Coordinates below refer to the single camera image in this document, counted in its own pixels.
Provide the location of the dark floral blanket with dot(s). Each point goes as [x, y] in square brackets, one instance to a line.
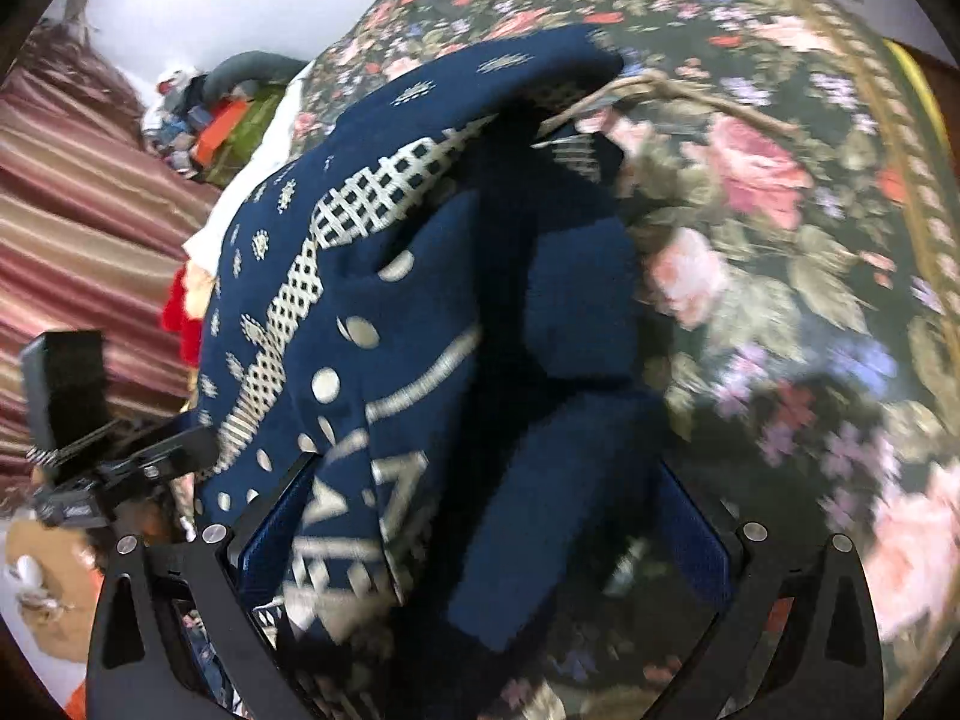
[787, 240]

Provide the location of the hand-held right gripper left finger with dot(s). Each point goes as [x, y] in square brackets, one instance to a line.
[270, 540]

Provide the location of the tan printed cloth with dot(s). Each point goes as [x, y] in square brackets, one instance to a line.
[52, 585]

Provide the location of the red cloth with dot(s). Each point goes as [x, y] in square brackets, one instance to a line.
[180, 322]

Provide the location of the maroon striped curtain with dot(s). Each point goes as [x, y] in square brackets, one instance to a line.
[82, 225]

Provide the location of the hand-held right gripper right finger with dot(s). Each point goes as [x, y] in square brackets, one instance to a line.
[697, 540]

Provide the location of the pile of mixed clothes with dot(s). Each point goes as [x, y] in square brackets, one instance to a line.
[217, 112]

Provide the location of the white garment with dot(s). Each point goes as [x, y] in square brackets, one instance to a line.
[247, 157]

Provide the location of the navy patterned sweater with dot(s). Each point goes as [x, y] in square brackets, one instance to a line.
[450, 360]

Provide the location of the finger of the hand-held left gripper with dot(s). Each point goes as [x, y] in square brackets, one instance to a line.
[169, 454]

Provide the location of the person's orange clothing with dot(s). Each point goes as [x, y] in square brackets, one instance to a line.
[81, 697]

